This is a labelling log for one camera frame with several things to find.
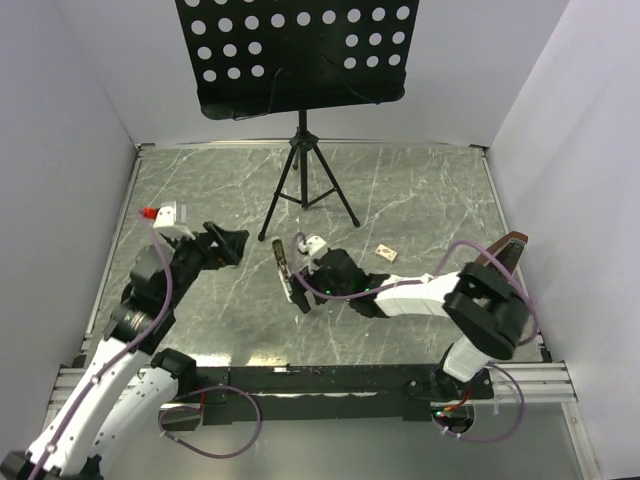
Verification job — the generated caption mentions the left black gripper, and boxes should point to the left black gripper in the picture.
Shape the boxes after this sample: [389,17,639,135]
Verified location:
[163,220,248,309]

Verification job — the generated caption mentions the aluminium rail frame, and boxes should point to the aluminium rail frame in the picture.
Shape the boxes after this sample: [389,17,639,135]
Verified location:
[49,142,601,480]

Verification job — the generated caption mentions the black perforated music stand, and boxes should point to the black perforated music stand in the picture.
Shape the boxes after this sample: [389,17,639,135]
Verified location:
[174,0,420,242]

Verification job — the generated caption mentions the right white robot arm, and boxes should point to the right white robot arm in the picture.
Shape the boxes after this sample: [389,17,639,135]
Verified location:
[290,241,530,398]

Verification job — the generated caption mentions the brown wooden metronome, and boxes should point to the brown wooden metronome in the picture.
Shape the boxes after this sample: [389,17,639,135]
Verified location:
[475,231,529,285]

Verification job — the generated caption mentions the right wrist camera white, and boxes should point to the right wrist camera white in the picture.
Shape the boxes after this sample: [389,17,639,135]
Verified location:
[297,234,328,258]

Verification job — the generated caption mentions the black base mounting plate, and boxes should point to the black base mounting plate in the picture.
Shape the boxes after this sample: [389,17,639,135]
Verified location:
[173,364,494,426]

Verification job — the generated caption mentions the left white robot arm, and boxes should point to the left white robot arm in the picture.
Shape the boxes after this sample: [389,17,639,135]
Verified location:
[1,222,249,479]

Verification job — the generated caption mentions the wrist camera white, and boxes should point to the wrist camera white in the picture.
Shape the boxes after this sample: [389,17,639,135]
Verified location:
[297,234,328,258]
[140,201,195,240]

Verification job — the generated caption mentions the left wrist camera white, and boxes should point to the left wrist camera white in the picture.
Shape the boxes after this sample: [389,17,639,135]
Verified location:
[140,201,195,240]

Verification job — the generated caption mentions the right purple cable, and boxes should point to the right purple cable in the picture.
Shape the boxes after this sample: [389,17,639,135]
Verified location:
[292,230,541,346]

